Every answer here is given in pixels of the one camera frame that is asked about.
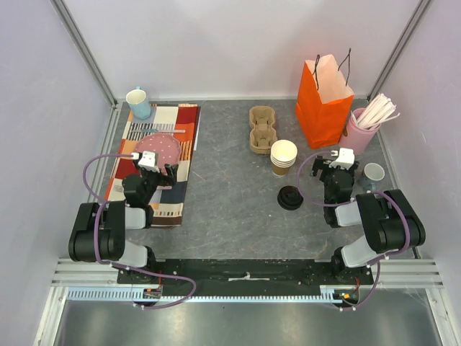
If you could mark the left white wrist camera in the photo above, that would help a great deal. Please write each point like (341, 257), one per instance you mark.
(148, 161)

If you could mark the white paper straws bundle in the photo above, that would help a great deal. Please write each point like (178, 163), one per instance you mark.
(380, 110)

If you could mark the pink straw holder cup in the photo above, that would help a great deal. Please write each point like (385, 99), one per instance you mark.
(354, 137)

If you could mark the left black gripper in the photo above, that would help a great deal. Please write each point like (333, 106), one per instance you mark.
(164, 180)

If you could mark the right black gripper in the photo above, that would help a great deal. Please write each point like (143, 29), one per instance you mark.
(328, 172)

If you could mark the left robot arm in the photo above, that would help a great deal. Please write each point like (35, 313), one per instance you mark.
(99, 231)

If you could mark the brown cardboard cup carrier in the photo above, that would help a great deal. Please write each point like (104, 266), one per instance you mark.
(262, 115)

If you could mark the slotted cable duct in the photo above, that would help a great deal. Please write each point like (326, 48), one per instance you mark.
(141, 295)

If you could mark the light blue mug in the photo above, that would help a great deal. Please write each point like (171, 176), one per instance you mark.
(138, 103)

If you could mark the colourful patchwork placemat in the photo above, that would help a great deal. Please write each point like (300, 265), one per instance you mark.
(181, 121)

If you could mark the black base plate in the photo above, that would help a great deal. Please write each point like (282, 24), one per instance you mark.
(266, 277)

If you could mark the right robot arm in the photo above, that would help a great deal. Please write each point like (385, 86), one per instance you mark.
(389, 223)

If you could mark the stack of black lids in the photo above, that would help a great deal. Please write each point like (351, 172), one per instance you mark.
(289, 198)

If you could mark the lower brown cup carrier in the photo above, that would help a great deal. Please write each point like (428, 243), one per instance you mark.
(261, 141)

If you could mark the pink polka dot plate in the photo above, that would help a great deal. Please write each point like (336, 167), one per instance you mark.
(166, 147)

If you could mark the orange paper bag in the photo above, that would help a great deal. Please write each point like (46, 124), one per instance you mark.
(324, 100)

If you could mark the stack of paper cups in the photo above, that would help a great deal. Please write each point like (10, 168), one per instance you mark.
(283, 155)

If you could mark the grey speckled mug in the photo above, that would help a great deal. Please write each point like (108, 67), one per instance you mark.
(371, 176)

